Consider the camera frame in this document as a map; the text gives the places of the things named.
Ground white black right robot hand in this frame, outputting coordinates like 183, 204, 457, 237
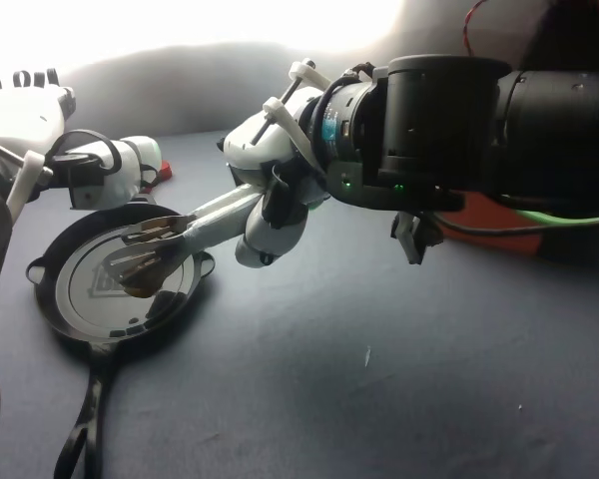
217, 85, 331, 270

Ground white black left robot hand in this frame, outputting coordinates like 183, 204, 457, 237
0, 67, 163, 211

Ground taped metal slotted tongs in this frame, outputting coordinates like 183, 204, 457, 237
103, 185, 264, 295

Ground brown toy meat chunk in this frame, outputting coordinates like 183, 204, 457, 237
121, 258, 169, 300

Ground black cast iron skillet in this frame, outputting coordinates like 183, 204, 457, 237
25, 197, 216, 479

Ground orange box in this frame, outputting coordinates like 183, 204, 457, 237
436, 191, 545, 256

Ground grey table cloth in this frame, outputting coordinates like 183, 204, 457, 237
0, 112, 599, 479

